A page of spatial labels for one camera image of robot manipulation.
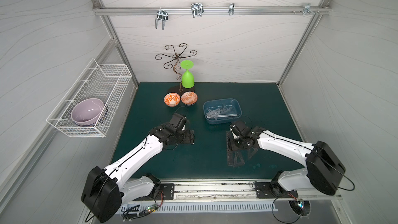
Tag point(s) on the small clear triangle ruler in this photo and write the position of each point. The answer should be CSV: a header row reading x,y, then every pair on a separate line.
x,y
251,152

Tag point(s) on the white wire basket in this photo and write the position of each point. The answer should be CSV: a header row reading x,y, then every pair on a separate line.
x,y
107,82

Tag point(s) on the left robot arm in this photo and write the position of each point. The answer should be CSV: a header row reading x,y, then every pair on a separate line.
x,y
122,170

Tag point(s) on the metal hook middle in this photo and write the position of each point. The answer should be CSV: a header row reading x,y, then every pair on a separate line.
x,y
197,9

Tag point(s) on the tall clear triangle ruler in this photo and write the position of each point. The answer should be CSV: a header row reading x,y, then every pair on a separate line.
x,y
238,160

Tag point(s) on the orange patterned bowl right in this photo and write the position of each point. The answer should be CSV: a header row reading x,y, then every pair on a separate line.
x,y
189,98

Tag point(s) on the metal hook right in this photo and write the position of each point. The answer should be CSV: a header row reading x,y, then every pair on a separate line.
x,y
306,11

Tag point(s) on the orange patterned bowl left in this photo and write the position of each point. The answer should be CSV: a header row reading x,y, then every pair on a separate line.
x,y
172,99

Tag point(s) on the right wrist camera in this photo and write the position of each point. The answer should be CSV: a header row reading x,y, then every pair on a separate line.
x,y
239,129

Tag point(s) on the green plastic goblet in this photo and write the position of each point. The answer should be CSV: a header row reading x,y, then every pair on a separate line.
x,y
187,79

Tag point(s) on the metal hook small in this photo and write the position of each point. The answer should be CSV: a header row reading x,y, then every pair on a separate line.
x,y
231,9

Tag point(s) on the white cable duct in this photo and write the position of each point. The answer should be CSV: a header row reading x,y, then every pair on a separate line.
x,y
217,207

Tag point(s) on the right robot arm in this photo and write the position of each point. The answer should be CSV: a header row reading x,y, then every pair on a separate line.
x,y
322,170

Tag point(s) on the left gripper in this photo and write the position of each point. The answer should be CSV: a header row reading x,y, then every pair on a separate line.
x,y
188,137

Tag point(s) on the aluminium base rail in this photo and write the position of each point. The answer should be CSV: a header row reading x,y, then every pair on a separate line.
x,y
214,189

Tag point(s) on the purple bowl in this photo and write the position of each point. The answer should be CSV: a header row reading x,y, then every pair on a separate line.
x,y
87,112

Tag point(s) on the clear stencil ruler wide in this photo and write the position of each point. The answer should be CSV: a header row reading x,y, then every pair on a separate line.
x,y
227,111

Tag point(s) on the brown metal cup stand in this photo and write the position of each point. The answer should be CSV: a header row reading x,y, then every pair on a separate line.
x,y
177,59

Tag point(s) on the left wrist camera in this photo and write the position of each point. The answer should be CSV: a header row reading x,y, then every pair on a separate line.
x,y
177,123

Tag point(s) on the aluminium top rail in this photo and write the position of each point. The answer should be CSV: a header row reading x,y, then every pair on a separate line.
x,y
208,11

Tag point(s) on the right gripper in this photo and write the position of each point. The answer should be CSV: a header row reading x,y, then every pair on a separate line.
x,y
236,149

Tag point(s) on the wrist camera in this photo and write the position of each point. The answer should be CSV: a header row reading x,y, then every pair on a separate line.
x,y
177,123
239,129

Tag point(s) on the green table mat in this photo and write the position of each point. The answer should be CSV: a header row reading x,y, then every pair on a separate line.
x,y
262,105

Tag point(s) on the clear stencil ruler narrow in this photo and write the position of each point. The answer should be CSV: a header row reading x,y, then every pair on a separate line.
x,y
229,152

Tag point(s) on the thin clear straight ruler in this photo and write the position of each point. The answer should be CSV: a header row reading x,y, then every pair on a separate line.
x,y
222,117

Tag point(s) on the metal hook left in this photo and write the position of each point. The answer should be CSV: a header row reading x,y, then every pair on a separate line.
x,y
161,17

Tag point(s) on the blue plastic storage box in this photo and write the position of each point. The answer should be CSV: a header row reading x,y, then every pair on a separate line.
x,y
215,104

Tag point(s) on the orange patterned bowl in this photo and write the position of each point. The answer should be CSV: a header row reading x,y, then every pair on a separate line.
x,y
189,98
172,99

